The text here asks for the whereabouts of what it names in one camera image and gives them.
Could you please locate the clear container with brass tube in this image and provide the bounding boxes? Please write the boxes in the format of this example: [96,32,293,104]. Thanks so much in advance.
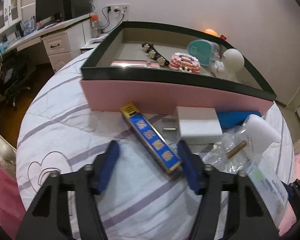
[202,127,253,173]

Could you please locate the teal round box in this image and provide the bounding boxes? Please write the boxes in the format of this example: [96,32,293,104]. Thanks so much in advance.
[187,39,221,66]

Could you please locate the white hutch cabinet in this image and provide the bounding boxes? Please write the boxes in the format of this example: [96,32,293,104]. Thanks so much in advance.
[0,0,22,37]

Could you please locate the black power cables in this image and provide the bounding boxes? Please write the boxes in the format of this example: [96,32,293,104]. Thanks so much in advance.
[101,7,125,33]

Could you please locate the white card with label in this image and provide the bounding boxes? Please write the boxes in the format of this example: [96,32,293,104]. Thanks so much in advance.
[247,165,290,228]

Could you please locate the white rounded furniture post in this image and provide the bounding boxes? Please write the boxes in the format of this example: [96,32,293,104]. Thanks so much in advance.
[0,130,17,160]

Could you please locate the black computer monitor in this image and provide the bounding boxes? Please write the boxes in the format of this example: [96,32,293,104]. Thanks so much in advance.
[35,0,64,24]

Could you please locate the black computer tower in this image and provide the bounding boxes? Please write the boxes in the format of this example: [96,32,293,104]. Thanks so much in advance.
[62,0,90,20]

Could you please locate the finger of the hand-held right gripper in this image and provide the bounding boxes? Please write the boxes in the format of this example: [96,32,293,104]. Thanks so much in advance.
[281,179,300,212]

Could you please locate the white striped quilt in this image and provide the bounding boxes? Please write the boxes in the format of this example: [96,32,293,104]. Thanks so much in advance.
[16,49,295,240]

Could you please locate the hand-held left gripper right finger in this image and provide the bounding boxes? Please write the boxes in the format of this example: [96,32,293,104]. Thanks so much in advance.
[177,141,280,240]

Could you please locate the black office chair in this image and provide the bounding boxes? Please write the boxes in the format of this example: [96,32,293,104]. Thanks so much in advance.
[0,50,37,110]

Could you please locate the black strap with metal links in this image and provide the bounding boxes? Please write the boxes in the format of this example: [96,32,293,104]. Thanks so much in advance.
[142,42,170,67]

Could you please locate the blue white box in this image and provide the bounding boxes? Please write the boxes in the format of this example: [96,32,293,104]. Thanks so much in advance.
[22,16,36,32]

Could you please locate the pink cloth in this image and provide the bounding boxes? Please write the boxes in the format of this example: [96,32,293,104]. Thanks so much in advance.
[0,140,25,240]

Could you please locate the blue gold harmonica box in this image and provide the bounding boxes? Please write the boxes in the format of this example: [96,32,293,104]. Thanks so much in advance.
[119,102,183,176]

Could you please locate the low black white cabinet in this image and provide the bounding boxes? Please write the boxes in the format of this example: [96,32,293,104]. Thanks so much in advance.
[80,34,108,54]

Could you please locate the white charger adapter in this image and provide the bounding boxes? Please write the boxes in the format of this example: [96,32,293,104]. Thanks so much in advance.
[162,107,223,145]

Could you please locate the blue flat object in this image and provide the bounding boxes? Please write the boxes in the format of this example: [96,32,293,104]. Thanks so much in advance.
[217,111,262,131]

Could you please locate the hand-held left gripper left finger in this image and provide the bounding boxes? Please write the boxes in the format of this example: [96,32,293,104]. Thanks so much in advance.
[15,141,120,240]

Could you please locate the white desk with drawers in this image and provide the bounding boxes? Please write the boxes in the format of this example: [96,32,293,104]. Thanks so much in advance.
[0,14,95,73]

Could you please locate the white plastic cylinder device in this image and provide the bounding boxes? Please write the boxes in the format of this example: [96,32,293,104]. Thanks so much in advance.
[242,114,282,160]

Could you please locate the pink box with black rim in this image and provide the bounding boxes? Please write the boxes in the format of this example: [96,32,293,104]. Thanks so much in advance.
[80,21,277,118]

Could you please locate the bottle with orange cap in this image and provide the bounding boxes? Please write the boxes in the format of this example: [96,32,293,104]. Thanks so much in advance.
[90,15,102,38]

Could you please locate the white wall outlet strip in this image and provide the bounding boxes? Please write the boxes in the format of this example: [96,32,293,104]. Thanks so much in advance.
[105,4,130,13]

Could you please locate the white egg-shaped robot toy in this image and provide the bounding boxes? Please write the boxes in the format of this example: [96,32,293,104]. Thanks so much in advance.
[215,48,245,82]

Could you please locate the pink metallic case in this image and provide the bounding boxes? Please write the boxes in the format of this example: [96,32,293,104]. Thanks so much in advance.
[110,59,161,70]

